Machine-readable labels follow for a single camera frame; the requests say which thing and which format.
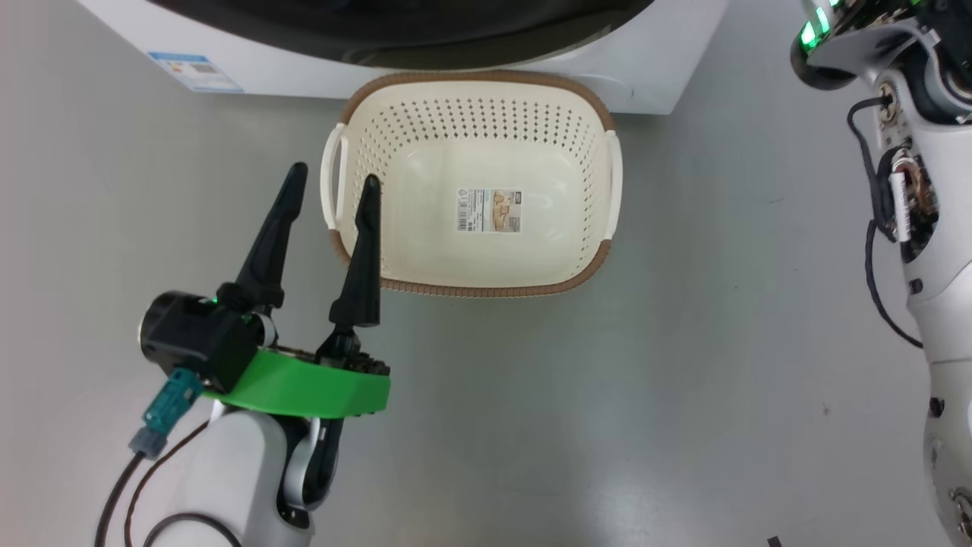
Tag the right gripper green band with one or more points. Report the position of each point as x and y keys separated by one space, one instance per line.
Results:
x=824 y=19

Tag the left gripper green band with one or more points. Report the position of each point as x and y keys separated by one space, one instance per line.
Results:
x=304 y=387

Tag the round black washing machine door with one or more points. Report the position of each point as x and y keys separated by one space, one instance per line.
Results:
x=380 y=23

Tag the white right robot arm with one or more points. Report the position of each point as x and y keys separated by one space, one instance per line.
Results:
x=945 y=319

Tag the cream perforated laundry basket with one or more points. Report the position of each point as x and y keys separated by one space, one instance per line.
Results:
x=486 y=262

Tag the white front-load washing machine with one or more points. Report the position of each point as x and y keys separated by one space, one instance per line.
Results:
x=653 y=61

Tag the product label sticker with barcode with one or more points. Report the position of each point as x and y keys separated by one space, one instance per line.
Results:
x=490 y=210

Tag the blue energy label sticker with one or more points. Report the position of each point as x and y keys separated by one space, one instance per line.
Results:
x=196 y=73

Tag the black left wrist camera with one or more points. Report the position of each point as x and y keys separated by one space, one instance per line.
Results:
x=197 y=338

